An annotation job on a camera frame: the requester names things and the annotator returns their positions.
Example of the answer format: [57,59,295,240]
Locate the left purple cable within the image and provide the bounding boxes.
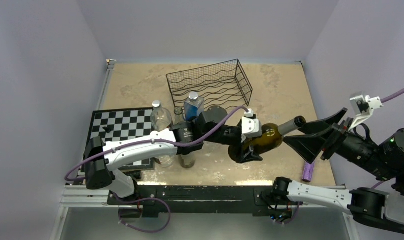
[64,105,250,182]

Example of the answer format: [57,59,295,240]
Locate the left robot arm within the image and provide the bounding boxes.
[83,106,346,205]

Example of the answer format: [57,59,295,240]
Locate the clear bottle silver cap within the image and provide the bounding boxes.
[150,100,173,132]

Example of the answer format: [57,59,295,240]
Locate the green wine bottle silver neck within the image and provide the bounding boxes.
[228,116,306,162]

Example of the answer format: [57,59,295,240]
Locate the black table front rail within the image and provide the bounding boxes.
[61,184,348,219]

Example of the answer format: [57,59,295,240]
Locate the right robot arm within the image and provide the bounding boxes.
[270,119,404,234]

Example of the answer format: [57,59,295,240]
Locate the dark wine bottle white label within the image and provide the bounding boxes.
[173,121,195,169]

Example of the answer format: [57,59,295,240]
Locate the black white checkerboard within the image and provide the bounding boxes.
[76,107,155,173]

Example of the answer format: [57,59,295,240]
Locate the purple cable loop under table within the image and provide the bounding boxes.
[112,193,172,234]

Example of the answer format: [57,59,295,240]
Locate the blue square glass bottle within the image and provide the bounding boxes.
[184,91,204,121]

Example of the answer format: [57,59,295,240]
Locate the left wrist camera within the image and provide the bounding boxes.
[241,108,262,142]

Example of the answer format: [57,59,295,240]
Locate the clear wine bottle dark label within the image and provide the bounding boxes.
[173,106,185,126]

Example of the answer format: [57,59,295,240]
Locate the black wire wine rack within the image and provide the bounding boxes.
[166,59,253,111]

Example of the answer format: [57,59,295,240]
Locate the clear round bottle white cap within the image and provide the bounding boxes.
[154,155,174,168]

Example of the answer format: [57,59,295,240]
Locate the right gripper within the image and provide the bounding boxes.
[280,106,395,179]

